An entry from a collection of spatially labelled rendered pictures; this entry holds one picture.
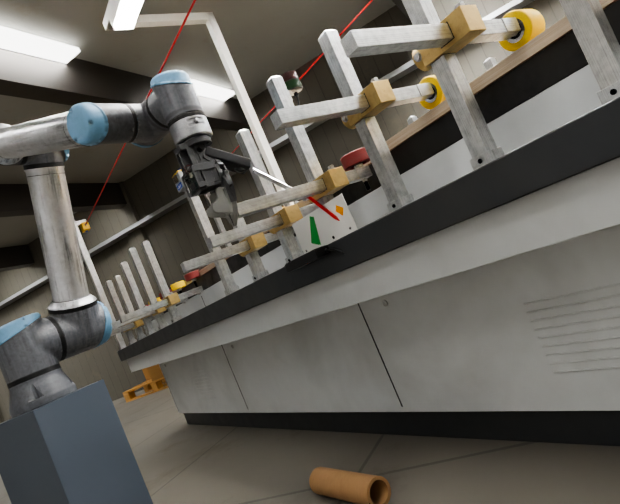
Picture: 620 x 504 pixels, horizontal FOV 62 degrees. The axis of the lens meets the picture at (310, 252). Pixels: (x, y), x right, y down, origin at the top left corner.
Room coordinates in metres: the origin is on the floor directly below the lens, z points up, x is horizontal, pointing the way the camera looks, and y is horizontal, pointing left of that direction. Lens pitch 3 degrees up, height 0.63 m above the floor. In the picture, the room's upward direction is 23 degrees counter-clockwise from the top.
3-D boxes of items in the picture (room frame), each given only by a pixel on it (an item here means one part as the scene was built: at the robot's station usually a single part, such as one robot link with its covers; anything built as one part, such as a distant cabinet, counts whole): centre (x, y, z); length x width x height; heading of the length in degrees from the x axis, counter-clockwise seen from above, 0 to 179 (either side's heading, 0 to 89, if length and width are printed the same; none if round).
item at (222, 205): (1.15, 0.14, 0.86); 0.06 x 0.03 x 0.09; 124
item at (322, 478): (1.52, 0.17, 0.04); 0.30 x 0.08 x 0.08; 35
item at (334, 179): (1.36, -0.11, 0.84); 0.13 x 0.06 x 0.05; 35
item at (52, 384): (1.58, 0.93, 0.65); 0.19 x 0.19 x 0.10
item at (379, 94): (1.15, -0.25, 0.94); 0.13 x 0.06 x 0.05; 35
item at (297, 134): (1.38, -0.09, 0.94); 0.03 x 0.03 x 0.48; 35
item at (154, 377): (7.94, 2.65, 0.25); 1.39 x 0.95 x 0.50; 64
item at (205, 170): (1.16, 0.15, 0.97); 0.09 x 0.08 x 0.12; 124
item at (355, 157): (1.42, -0.22, 0.85); 0.08 x 0.08 x 0.11
